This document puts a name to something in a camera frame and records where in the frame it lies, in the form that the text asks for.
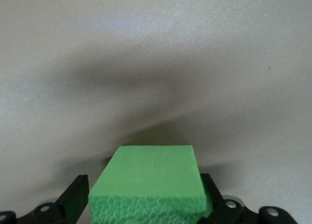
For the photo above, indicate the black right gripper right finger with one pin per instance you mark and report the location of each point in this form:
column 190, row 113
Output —
column 214, row 194

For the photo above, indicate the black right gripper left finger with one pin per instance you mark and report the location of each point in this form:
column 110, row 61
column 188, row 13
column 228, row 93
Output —
column 78, row 197

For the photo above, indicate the green foam block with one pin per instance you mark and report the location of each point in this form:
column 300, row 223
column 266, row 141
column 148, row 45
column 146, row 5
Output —
column 151, row 180

